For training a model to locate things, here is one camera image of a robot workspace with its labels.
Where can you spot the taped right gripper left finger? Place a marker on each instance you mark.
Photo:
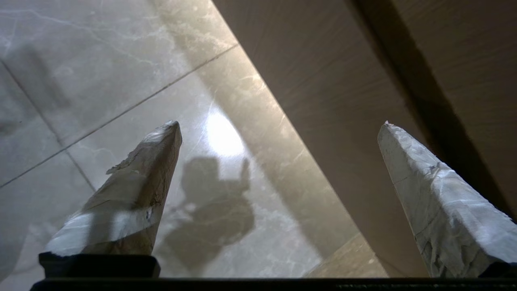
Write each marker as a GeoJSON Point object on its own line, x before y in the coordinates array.
{"type": "Point", "coordinates": [129, 202]}

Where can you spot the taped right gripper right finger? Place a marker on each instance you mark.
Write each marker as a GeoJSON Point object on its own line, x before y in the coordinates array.
{"type": "Point", "coordinates": [448, 214]}

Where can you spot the beige wooden drawer front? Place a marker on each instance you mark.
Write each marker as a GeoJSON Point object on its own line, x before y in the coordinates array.
{"type": "Point", "coordinates": [323, 101]}

